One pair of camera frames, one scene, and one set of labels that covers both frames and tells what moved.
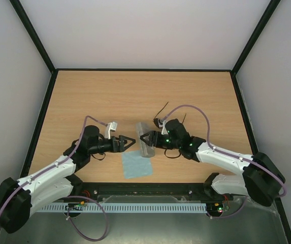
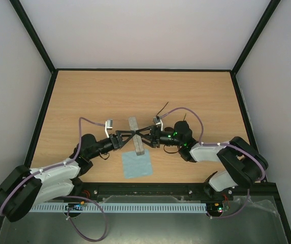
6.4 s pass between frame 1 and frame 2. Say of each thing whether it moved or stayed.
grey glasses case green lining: moved
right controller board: stayed
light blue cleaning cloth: stayed
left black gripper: moved
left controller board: stayed
